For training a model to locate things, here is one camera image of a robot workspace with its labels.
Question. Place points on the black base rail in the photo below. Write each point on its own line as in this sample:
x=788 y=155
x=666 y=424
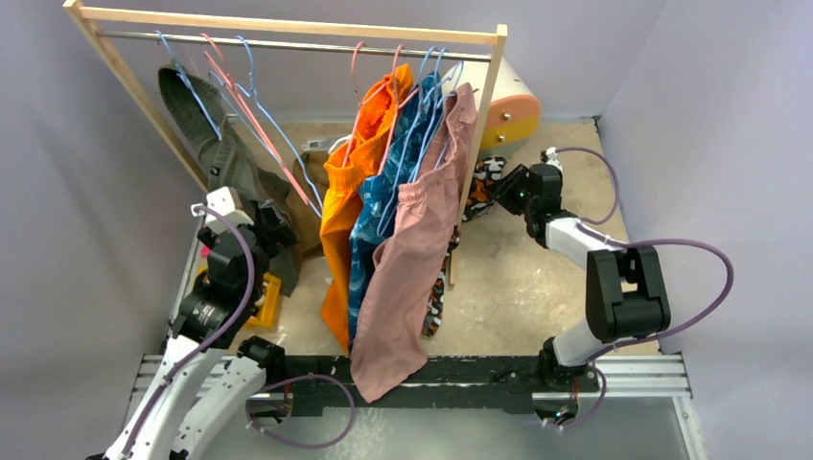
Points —
x=512 y=384

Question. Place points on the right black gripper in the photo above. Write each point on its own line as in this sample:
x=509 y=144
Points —
x=506 y=193

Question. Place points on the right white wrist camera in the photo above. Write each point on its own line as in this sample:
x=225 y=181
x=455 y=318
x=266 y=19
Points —
x=550 y=157

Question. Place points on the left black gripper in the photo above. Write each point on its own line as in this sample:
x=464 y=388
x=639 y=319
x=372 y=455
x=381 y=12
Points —
x=280 y=236

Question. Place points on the white orange yellow drawer cabinet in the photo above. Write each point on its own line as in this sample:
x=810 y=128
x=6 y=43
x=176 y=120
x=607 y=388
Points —
x=514 y=111

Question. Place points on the pink hanger holding orange shorts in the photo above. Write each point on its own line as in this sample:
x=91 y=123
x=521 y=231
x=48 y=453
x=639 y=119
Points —
x=361 y=102

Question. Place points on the olive green shorts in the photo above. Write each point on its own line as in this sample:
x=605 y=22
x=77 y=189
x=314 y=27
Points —
x=229 y=162

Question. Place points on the pink shorts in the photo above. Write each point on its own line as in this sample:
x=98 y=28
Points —
x=388 y=348

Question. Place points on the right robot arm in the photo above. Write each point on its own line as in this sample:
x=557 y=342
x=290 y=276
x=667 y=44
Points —
x=625 y=293

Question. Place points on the camouflage orange black shorts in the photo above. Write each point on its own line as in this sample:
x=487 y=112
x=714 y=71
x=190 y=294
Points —
x=487 y=173

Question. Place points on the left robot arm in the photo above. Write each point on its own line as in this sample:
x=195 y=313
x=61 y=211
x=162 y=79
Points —
x=178 y=417

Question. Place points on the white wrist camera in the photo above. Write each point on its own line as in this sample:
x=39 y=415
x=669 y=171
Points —
x=228 y=203
x=550 y=157

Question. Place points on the metal hanging rod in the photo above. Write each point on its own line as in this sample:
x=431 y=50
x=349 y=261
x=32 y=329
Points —
x=279 y=45

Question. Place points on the blue patterned shorts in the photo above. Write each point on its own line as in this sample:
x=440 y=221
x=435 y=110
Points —
x=374 y=193

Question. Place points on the blue hanger holding pink shorts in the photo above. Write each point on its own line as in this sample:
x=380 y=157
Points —
x=440 y=94

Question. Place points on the pink wire hanger left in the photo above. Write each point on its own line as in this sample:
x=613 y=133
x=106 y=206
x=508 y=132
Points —
x=239 y=96

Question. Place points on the blue wire hanger far left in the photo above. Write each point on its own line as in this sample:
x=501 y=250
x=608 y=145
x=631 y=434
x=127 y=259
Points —
x=181 y=72

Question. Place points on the wooden clothes rack frame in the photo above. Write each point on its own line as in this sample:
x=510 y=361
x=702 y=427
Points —
x=87 y=19

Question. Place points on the brown shorts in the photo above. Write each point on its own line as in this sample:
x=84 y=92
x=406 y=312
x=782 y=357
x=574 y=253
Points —
x=313 y=179

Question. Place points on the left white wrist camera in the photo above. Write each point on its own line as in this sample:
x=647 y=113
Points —
x=228 y=203

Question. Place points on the blue wire hanger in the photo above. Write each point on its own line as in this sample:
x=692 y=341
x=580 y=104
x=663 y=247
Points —
x=181 y=72
x=255 y=103

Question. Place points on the yellow plastic bin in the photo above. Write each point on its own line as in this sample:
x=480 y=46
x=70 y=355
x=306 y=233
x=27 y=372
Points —
x=266 y=305

